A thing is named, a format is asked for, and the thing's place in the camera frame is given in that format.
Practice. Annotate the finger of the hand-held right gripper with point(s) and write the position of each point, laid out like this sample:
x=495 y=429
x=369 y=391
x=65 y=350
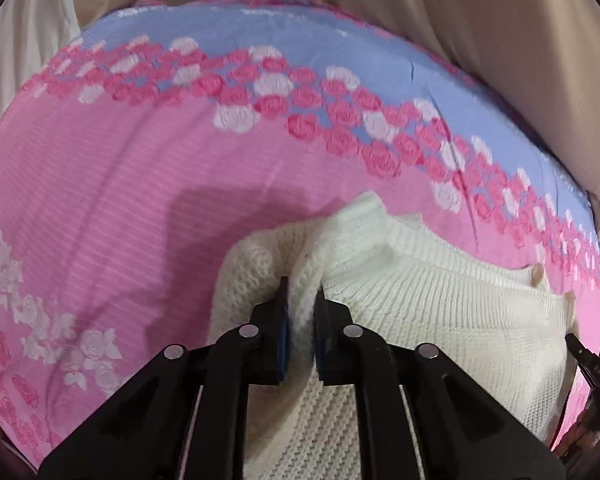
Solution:
x=587 y=365

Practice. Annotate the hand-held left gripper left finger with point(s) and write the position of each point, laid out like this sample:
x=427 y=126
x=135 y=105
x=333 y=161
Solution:
x=282 y=340

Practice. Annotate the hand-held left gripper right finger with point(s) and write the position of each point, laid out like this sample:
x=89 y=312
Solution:
x=321 y=330

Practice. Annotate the white knit sweater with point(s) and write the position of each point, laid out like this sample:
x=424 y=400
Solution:
x=430 y=320

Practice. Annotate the pink floral bed sheet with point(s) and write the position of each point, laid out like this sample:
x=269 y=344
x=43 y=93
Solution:
x=130 y=210

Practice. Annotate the beige curtain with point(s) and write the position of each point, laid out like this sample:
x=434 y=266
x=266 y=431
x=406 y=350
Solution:
x=480 y=25

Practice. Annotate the white cloth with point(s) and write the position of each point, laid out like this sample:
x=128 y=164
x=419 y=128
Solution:
x=25 y=45

